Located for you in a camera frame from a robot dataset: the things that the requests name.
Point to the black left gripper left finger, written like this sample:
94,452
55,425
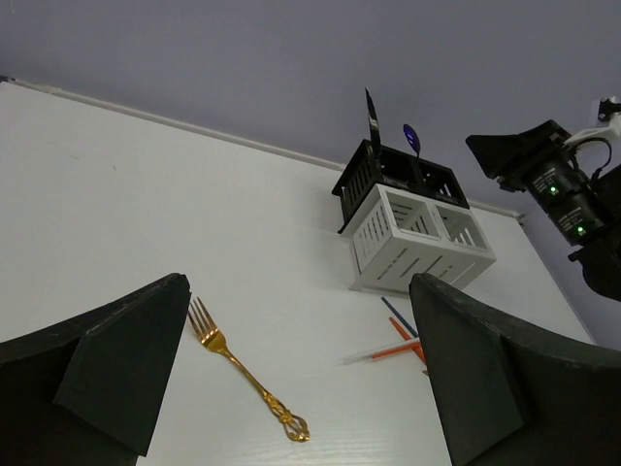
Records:
88,390

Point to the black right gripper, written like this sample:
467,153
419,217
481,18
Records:
515,161

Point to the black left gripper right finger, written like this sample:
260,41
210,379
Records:
509,392

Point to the blue spoon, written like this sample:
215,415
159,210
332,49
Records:
412,138

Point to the orange white chopstick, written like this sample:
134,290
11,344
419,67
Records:
384,352

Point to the black knife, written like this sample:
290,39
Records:
373,124

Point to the dark blue chopstick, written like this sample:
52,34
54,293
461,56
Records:
400,318

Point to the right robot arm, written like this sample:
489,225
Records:
584,208

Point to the white utensil caddy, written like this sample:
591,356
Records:
396,234

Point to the black utensil caddy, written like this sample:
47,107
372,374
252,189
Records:
396,169

